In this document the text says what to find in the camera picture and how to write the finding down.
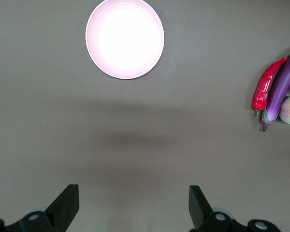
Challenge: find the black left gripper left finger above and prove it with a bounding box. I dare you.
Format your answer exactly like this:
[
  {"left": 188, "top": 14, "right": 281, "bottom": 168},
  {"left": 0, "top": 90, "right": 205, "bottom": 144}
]
[{"left": 0, "top": 184, "right": 80, "bottom": 232}]

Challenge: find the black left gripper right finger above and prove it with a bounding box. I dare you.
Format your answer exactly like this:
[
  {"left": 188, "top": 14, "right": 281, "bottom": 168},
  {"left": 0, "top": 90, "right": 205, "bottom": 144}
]
[{"left": 188, "top": 185, "right": 281, "bottom": 232}]

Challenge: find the red chili pepper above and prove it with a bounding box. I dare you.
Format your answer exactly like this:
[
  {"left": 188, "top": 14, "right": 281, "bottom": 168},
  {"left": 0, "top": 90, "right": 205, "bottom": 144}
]
[{"left": 252, "top": 56, "right": 289, "bottom": 117}]

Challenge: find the purple eggplant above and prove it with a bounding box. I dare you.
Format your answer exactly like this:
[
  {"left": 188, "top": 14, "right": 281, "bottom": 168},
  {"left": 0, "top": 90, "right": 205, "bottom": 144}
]
[{"left": 261, "top": 48, "right": 290, "bottom": 132}]

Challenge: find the large table cover sheet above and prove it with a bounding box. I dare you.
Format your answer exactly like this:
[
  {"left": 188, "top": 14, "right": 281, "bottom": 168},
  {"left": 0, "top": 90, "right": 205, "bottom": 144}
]
[{"left": 0, "top": 0, "right": 290, "bottom": 232}]

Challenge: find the pink round plate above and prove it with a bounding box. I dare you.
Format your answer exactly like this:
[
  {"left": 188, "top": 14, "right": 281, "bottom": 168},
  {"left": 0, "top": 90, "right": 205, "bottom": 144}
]
[{"left": 85, "top": 0, "right": 165, "bottom": 80}]

